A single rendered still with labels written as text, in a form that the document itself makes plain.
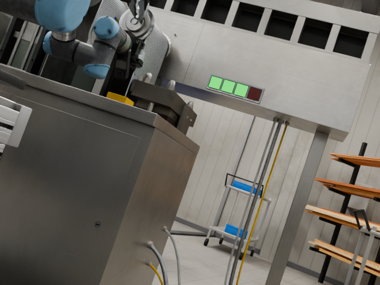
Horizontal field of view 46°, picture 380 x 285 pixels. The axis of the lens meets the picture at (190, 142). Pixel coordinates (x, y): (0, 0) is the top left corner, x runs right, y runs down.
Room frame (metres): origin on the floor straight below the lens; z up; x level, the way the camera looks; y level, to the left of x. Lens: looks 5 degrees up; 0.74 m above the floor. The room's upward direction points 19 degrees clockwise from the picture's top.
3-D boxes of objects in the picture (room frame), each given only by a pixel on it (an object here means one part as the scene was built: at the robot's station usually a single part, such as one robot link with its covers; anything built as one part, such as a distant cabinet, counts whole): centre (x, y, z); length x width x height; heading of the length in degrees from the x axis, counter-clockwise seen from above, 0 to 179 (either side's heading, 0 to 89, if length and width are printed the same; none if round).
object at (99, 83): (1.71, 0.40, 1.05); 0.06 x 0.05 x 0.31; 165
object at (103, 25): (1.46, 0.37, 1.11); 0.11 x 0.08 x 0.09; 165
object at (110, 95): (1.47, 0.26, 0.91); 0.07 x 0.07 x 0.02; 75
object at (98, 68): (1.46, 0.38, 1.01); 0.11 x 0.08 x 0.11; 91
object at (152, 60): (1.84, 0.26, 1.11); 0.23 x 0.01 x 0.18; 165
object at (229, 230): (6.34, -1.00, 0.50); 1.09 x 0.62 x 1.00; 155
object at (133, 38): (1.61, 0.33, 1.12); 0.12 x 0.08 x 0.09; 165
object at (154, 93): (1.85, 0.14, 1.00); 0.40 x 0.16 x 0.06; 165
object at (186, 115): (1.84, 0.05, 0.97); 0.10 x 0.03 x 0.11; 165
